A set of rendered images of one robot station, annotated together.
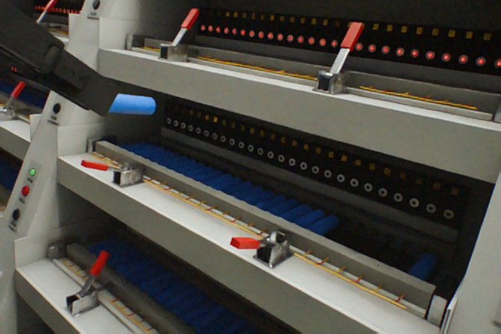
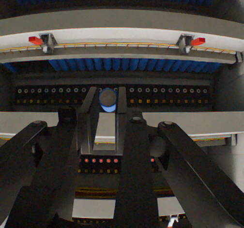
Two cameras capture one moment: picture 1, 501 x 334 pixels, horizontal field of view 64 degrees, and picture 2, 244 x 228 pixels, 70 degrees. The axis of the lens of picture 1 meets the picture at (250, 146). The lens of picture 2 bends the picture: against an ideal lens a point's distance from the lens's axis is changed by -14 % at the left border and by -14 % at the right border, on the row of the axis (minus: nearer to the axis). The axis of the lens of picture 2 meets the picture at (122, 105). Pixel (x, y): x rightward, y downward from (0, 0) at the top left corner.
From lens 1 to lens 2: 0.33 m
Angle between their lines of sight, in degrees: 33
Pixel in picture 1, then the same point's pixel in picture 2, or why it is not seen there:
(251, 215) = (77, 53)
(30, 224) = not seen: outside the picture
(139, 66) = (205, 126)
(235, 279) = (60, 17)
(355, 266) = (16, 55)
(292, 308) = (23, 23)
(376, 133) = (15, 120)
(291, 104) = not seen: hidden behind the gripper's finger
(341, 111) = not seen: hidden behind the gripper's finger
